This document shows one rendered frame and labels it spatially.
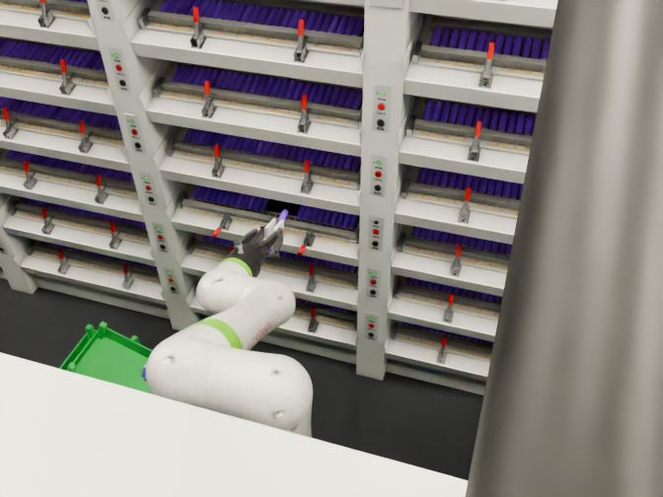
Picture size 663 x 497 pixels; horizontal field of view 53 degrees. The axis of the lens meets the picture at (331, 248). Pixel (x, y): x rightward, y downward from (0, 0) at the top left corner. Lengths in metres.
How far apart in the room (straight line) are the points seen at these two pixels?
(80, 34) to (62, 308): 1.19
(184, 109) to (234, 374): 0.95
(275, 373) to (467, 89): 0.79
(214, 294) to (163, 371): 0.45
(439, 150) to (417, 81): 0.20
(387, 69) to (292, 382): 0.78
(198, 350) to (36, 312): 1.68
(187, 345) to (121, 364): 1.24
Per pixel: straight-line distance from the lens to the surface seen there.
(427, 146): 1.65
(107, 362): 2.35
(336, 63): 1.59
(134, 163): 2.02
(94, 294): 2.66
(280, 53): 1.64
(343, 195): 1.80
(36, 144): 2.22
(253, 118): 1.77
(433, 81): 1.54
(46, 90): 2.07
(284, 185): 1.84
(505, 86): 1.54
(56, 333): 2.62
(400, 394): 2.26
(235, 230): 2.01
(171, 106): 1.86
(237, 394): 1.07
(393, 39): 1.51
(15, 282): 2.82
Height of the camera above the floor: 1.83
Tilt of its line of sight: 42 degrees down
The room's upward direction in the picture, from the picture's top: 1 degrees counter-clockwise
